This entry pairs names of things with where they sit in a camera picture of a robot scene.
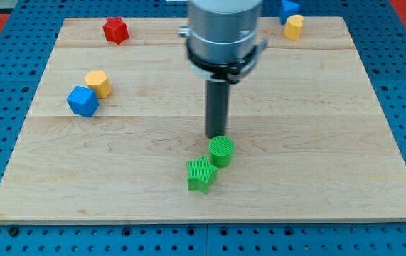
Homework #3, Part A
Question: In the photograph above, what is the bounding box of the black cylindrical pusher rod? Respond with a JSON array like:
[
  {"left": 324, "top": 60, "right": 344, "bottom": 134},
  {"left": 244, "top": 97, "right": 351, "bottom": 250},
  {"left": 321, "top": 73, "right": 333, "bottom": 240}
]
[{"left": 205, "top": 80, "right": 230, "bottom": 139}]

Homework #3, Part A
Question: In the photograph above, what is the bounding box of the green cylinder block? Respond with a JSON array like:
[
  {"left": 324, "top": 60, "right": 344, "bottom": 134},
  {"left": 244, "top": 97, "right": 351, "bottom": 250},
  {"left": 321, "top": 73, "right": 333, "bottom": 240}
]
[{"left": 208, "top": 136, "right": 234, "bottom": 168}]

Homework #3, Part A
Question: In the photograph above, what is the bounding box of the green star block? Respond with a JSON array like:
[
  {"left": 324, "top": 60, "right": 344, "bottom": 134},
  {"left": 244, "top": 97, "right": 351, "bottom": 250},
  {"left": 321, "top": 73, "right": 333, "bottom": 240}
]
[{"left": 186, "top": 156, "right": 218, "bottom": 194}]

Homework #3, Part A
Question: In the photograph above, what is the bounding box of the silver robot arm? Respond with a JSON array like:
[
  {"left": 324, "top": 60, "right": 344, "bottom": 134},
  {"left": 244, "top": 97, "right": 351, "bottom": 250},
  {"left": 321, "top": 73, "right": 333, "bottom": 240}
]
[{"left": 179, "top": 0, "right": 267, "bottom": 139}]

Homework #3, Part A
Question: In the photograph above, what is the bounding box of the yellow heart block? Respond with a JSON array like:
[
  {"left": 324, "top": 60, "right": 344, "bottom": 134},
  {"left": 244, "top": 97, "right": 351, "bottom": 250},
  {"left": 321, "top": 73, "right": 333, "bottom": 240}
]
[{"left": 284, "top": 14, "right": 304, "bottom": 41}]

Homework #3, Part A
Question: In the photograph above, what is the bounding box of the blue triangle block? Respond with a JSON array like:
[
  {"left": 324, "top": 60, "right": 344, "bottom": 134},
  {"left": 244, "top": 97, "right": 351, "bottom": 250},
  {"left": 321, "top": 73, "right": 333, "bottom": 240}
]
[{"left": 279, "top": 0, "right": 300, "bottom": 25}]

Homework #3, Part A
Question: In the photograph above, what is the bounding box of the wooden board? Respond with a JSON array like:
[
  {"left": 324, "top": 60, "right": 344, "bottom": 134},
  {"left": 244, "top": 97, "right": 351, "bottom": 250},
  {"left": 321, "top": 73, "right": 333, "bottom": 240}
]
[{"left": 0, "top": 17, "right": 406, "bottom": 225}]

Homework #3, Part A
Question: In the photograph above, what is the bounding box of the red star block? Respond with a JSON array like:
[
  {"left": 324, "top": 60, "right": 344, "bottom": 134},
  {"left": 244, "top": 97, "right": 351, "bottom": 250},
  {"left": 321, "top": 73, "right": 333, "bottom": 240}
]
[{"left": 102, "top": 16, "right": 129, "bottom": 45}]

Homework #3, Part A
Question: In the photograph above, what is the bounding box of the yellow hexagon block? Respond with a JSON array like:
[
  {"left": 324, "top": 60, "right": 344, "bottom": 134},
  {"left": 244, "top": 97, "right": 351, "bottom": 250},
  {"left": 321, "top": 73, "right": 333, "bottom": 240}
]
[{"left": 84, "top": 70, "right": 112, "bottom": 99}]

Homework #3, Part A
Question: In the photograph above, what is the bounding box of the blue cube block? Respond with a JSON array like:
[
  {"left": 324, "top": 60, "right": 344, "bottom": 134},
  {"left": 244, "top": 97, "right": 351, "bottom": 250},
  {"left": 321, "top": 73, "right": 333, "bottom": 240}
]
[{"left": 67, "top": 86, "right": 100, "bottom": 117}]

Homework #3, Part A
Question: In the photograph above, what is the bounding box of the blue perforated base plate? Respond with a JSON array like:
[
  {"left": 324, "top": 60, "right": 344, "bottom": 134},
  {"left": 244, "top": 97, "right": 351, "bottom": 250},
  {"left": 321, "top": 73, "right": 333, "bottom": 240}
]
[{"left": 0, "top": 0, "right": 406, "bottom": 255}]

